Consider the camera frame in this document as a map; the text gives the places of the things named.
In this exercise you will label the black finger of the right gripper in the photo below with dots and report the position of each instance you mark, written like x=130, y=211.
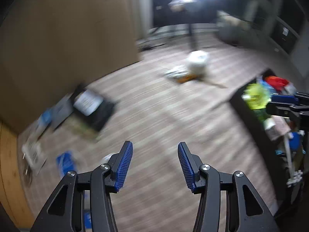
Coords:
x=293, y=106

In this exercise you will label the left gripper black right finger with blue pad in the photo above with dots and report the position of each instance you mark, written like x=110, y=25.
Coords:
x=245, y=209

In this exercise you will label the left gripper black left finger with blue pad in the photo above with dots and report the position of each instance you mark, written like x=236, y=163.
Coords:
x=64, y=209

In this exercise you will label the white stuffed plush ball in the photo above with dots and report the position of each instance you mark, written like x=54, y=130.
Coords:
x=197, y=61

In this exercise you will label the red item in bin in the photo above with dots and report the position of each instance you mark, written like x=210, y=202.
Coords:
x=277, y=83

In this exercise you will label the yellow green plastic toy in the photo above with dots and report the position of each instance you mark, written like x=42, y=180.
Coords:
x=256, y=96

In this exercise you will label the black storage bin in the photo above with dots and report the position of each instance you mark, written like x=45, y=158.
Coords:
x=266, y=146

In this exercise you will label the blue printed card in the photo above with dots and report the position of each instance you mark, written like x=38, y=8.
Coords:
x=65, y=163

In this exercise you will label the light wooden panel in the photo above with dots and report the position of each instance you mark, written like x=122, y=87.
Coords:
x=13, y=197

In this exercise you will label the crumpled white paper packet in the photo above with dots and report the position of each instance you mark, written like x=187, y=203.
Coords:
x=34, y=155

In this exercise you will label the wooden stick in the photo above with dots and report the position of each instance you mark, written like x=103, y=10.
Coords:
x=208, y=81

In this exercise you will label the white bottle blue cap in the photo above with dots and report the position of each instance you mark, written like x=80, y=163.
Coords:
x=40, y=125

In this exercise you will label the grey foil sachet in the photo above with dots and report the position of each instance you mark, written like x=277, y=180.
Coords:
x=60, y=112

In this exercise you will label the black packaging bag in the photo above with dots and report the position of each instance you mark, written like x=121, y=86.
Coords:
x=93, y=108

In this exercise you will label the orange snack wrapper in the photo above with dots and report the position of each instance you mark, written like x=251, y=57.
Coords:
x=180, y=74

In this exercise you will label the black chair leg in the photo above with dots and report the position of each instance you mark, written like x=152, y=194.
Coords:
x=193, y=43

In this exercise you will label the brown cardboard box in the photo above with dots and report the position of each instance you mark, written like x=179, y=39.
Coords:
x=48, y=47

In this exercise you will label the white rope toy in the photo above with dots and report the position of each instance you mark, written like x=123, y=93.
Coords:
x=295, y=176

